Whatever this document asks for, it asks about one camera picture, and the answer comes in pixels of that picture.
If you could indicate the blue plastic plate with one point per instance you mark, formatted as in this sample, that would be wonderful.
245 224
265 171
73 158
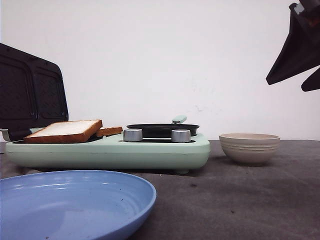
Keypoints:
74 205

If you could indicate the left silver control knob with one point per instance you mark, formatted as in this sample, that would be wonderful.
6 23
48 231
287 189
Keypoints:
133 135

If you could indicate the silver control knob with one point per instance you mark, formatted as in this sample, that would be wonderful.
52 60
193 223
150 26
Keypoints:
133 135
180 136

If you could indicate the black round frying pan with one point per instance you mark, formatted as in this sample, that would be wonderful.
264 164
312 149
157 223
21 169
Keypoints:
164 130

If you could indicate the beige ribbed bowl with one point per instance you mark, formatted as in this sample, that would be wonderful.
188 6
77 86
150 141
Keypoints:
249 148

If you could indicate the right silver control knob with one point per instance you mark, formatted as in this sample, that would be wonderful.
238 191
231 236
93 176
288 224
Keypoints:
180 136

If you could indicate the white bread slice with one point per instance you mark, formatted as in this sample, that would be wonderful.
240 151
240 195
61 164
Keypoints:
65 132
109 131

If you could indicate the breakfast maker hinged lid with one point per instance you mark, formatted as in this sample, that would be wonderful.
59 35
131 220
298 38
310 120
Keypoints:
32 93

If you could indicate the mint green breakfast maker base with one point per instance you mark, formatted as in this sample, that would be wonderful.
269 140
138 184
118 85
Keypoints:
113 152

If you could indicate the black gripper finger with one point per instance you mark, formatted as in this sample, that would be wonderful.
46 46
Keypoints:
301 49
312 82

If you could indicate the grey table cloth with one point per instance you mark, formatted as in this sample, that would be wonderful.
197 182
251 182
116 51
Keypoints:
227 201

